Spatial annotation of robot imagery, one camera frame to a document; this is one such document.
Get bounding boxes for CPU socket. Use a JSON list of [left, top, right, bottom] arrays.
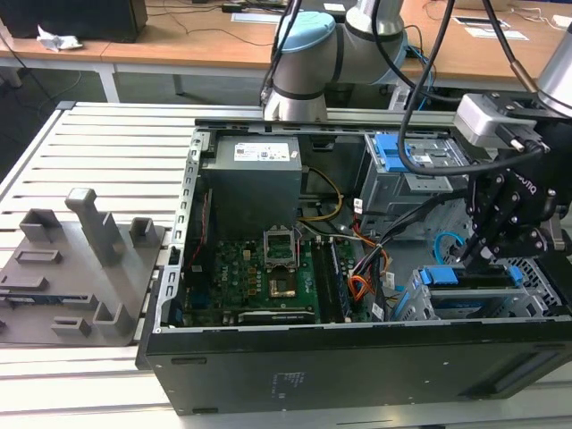
[[266, 273, 299, 299]]

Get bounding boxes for metal socket cover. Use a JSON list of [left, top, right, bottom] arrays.
[[262, 226, 299, 270]]

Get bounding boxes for green motherboard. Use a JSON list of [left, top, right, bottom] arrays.
[[186, 235, 373, 325]]

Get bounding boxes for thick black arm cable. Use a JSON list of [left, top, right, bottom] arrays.
[[399, 0, 475, 174]]

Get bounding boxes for hard disk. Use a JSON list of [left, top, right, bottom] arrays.
[[419, 264, 523, 290]]

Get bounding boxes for blue disk wire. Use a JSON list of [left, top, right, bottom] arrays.
[[432, 231, 467, 265]]

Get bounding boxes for grey parts rack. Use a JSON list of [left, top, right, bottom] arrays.
[[0, 187, 174, 348]]

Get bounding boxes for yellow wire bundle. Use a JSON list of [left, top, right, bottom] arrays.
[[296, 166, 344, 223]]

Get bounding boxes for black cable brown connector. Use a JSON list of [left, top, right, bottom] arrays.
[[480, 0, 540, 94]]

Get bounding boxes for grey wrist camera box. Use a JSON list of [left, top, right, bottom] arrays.
[[453, 92, 507, 147]]

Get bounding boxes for blue drive carrier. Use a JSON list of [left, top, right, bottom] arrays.
[[375, 132, 413, 174]]

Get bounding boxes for black desktop computer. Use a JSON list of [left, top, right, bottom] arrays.
[[0, 0, 149, 45]]

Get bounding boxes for grey power supply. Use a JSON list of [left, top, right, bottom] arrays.
[[208, 133, 306, 227]]

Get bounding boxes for silver metal disk bay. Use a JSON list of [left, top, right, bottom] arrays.
[[391, 262, 565, 322]]

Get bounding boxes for thin red wire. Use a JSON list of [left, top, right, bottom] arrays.
[[186, 189, 212, 272]]

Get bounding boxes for black PC case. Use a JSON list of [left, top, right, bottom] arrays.
[[135, 116, 572, 417]]

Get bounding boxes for black graphics card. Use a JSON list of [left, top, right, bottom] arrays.
[[235, 309, 320, 326]]

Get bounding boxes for silver metal drive cage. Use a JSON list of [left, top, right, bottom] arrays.
[[359, 131, 471, 234]]

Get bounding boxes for crumpled white paper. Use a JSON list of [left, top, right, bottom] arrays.
[[37, 24, 85, 54]]

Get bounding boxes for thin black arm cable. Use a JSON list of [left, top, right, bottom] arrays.
[[258, 0, 307, 106]]

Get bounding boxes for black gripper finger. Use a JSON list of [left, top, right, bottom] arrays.
[[479, 213, 550, 265], [458, 171, 520, 268]]

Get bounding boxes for wooden desk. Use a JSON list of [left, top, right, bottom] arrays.
[[0, 0, 572, 105]]

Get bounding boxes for red orange wire bundle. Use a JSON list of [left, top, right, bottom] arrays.
[[347, 240, 395, 309]]

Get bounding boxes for black wire bundle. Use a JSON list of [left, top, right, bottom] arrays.
[[357, 189, 468, 256]]

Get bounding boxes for white paper sheet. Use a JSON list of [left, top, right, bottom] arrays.
[[463, 24, 531, 42]]

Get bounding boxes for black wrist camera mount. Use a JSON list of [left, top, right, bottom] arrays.
[[526, 222, 572, 263]]

